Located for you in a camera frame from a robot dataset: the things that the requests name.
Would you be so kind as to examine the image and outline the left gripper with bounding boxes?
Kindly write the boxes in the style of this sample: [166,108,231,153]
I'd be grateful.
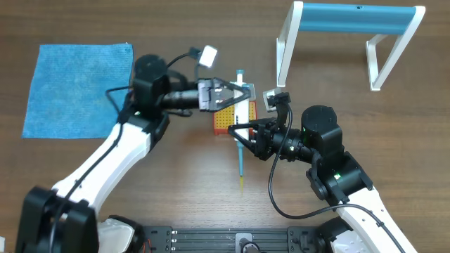
[197,77,252,113]

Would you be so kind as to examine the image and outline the white and blue stand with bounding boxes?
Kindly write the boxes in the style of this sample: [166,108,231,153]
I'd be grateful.
[276,1,427,93]

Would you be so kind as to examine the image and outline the white pipette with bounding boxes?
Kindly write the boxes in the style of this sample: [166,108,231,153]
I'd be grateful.
[233,69,256,195]

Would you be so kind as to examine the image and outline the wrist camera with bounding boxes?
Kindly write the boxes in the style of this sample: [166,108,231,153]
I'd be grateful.
[188,44,219,69]
[262,87,291,113]

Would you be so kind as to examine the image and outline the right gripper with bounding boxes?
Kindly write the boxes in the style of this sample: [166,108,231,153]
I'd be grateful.
[227,117,283,162]

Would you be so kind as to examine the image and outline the red and yellow tip box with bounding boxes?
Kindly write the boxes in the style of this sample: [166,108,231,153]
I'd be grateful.
[212,83,259,136]

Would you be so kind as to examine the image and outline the mounting rail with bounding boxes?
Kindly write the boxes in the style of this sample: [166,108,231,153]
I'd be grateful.
[142,225,323,253]

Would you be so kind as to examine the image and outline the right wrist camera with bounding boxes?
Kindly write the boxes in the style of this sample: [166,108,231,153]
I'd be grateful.
[262,87,291,113]

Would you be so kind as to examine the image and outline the blue cloth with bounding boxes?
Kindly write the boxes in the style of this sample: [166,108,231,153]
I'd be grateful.
[21,42,135,140]

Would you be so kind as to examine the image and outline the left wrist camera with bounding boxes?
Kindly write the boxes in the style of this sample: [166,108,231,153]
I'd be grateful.
[188,44,219,69]

